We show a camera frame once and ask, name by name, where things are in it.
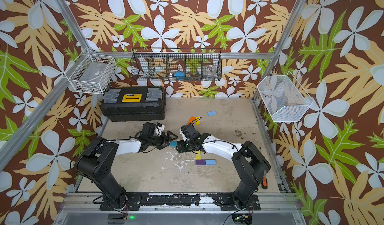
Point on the small yellow block top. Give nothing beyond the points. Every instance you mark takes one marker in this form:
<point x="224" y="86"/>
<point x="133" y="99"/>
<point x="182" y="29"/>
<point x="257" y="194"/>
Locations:
<point x="198" y="120"/>

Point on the orange handled tool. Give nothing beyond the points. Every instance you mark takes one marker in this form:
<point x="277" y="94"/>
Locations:
<point x="265" y="183"/>

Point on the blue object in basket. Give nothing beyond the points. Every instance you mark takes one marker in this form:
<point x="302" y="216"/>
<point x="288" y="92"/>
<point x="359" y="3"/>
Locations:
<point x="179" y="76"/>

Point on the black toolbox yellow handle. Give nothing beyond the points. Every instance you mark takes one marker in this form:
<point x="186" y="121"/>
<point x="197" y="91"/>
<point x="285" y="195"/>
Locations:
<point x="134" y="104"/>

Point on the purple block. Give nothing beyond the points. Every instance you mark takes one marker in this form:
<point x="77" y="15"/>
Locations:
<point x="200" y="162"/>

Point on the white wire basket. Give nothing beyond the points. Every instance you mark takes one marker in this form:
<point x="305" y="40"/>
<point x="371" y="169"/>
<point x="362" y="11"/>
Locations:
<point x="91" y="72"/>
<point x="285" y="98"/>

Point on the long yellow block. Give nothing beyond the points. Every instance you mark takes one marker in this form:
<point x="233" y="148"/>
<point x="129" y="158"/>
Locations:
<point x="198" y="155"/>

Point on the white wire basket right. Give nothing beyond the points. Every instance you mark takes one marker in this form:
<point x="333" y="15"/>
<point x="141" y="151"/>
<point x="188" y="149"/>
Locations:
<point x="285" y="98"/>

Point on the black wire basket rear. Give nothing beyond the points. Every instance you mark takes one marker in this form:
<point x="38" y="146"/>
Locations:
<point x="198" y="64"/>

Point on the orange block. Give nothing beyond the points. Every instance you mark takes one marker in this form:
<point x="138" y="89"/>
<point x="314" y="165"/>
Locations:
<point x="191" y="120"/>

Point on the light blue block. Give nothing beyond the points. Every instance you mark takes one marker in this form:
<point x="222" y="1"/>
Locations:
<point x="212" y="113"/>
<point x="210" y="162"/>

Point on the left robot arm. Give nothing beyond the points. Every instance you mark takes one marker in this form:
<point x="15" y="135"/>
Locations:
<point x="95" y="163"/>

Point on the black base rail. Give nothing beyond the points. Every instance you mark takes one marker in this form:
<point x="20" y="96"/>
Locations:
<point x="136" y="201"/>

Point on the teal block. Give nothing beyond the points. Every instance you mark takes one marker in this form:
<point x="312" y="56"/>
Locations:
<point x="173" y="144"/>

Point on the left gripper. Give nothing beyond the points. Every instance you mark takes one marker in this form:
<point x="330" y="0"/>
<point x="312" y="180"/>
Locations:
<point x="169" y="138"/>

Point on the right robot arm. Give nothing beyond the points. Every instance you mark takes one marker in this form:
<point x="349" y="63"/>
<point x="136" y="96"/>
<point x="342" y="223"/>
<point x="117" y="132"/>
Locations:
<point x="250" y="164"/>

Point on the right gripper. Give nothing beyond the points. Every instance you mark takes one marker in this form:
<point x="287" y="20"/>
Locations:
<point x="180" y="147"/>

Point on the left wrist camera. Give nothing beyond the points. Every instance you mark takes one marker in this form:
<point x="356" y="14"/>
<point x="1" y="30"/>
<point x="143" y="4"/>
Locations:
<point x="159" y="129"/>

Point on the white wire basket left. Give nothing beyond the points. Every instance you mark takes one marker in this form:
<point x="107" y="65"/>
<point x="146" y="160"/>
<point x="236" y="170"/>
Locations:
<point x="91" y="72"/>

